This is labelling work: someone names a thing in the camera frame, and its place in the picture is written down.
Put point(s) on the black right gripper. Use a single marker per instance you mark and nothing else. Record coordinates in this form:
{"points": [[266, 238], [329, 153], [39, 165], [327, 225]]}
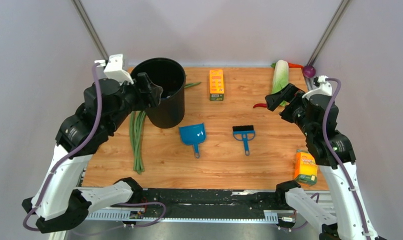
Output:
{"points": [[289, 91]]}

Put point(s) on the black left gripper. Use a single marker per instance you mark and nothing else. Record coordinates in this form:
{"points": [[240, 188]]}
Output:
{"points": [[151, 97]]}

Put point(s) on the blue hand brush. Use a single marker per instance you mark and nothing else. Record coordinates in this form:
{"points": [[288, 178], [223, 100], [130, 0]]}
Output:
{"points": [[244, 134]]}

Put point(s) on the blue plastic dustpan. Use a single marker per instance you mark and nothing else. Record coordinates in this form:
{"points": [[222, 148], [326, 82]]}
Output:
{"points": [[193, 135]]}

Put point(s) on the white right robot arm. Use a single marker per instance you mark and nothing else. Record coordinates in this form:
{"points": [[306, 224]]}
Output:
{"points": [[315, 113]]}

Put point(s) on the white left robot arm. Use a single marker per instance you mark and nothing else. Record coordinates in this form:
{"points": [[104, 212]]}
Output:
{"points": [[59, 205]]}

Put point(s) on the black plastic bin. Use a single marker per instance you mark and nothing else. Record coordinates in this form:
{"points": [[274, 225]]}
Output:
{"points": [[170, 75]]}

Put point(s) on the red chili pepper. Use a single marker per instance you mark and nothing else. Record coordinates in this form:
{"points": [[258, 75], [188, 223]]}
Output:
{"points": [[260, 105]]}

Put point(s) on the napa cabbage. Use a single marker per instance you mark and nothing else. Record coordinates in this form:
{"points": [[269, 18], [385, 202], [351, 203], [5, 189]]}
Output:
{"points": [[280, 77]]}

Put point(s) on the green long beans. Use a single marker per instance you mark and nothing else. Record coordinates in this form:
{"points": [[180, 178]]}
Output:
{"points": [[136, 132]]}

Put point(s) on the orange carrot at back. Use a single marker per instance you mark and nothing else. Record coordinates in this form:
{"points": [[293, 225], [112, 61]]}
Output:
{"points": [[294, 65]]}

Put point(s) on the purple onion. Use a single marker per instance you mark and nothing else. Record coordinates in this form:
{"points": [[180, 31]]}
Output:
{"points": [[308, 71]]}

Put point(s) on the yellow orange carton box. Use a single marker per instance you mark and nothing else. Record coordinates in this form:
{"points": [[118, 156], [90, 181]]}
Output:
{"points": [[216, 85]]}

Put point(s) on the orange juice box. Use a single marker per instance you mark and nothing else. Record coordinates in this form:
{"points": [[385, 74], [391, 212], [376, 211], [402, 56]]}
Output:
{"points": [[305, 169]]}

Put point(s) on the aluminium frame rail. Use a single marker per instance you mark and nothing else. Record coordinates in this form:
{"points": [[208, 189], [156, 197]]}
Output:
{"points": [[131, 213]]}

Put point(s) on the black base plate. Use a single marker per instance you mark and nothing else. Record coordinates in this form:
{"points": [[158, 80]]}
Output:
{"points": [[211, 203]]}

